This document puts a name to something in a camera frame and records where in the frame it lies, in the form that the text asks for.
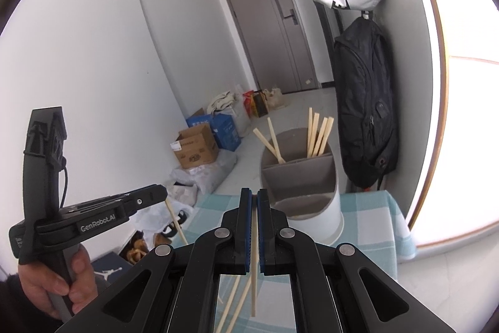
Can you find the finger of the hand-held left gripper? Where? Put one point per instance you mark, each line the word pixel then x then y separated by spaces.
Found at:
pixel 146 198

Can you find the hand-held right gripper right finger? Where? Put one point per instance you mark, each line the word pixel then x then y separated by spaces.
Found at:
pixel 263 239

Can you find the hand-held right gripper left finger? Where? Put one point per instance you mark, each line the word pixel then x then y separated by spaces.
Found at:
pixel 245 239

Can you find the wooden chopstick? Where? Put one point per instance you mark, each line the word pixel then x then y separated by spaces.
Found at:
pixel 253 278
pixel 314 134
pixel 326 132
pixel 320 134
pixel 276 140
pixel 228 303
pixel 269 146
pixel 177 225
pixel 309 134

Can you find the white utensil holder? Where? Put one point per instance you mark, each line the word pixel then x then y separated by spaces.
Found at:
pixel 312 216

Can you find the person's left forearm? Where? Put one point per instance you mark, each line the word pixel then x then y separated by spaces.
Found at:
pixel 19 313

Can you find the person's left hand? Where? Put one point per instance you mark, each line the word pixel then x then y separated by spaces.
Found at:
pixel 84 278

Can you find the translucent plastic bag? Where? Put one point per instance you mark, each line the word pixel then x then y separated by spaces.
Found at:
pixel 152 218

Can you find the white parcel bag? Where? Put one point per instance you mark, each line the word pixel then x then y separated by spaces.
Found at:
pixel 183 194

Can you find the black and white sneaker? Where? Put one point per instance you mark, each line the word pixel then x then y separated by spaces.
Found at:
pixel 173 228

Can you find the brown boot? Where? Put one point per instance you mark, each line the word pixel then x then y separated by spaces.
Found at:
pixel 136 249
pixel 161 239

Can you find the grey parcel bag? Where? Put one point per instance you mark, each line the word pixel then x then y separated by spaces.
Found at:
pixel 212 173

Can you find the dark blue shoe box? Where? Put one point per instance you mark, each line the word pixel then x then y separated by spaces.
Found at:
pixel 111 266

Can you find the blue cardboard box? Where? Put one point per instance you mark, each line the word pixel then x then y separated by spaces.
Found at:
pixel 226 132

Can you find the teal checked tablecloth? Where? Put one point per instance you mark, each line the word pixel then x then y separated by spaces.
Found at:
pixel 370 223

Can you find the white plastic container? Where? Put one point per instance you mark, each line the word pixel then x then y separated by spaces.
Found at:
pixel 241 118

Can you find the white canvas bag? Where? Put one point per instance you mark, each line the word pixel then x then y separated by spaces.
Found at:
pixel 222 103

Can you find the yellow and red bag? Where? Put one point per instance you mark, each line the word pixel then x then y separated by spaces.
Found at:
pixel 255 104

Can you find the beige tote bag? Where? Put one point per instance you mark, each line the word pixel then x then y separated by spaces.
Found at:
pixel 277 99

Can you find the black backpack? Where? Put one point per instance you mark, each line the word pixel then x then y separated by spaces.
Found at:
pixel 366 103

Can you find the grey door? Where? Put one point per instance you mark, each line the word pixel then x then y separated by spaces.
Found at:
pixel 273 28

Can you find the window with wooden frame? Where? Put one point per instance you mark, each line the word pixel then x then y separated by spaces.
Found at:
pixel 460 83

